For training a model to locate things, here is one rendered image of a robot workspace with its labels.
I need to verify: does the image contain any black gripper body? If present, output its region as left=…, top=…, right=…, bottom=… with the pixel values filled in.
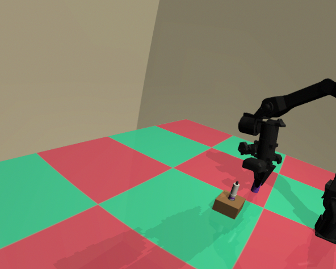
left=242, top=138, right=282, bottom=173

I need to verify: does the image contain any tan block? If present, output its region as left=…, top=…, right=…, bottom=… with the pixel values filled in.
left=212, top=190, right=246, bottom=220

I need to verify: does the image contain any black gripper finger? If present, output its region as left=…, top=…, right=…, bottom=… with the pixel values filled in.
left=261, top=165, right=276, bottom=186
left=253, top=169, right=268, bottom=188

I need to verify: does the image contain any purple cylinder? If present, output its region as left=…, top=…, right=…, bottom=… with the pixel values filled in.
left=251, top=180, right=261, bottom=193

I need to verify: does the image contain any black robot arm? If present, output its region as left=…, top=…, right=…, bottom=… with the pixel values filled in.
left=238, top=78, right=336, bottom=244

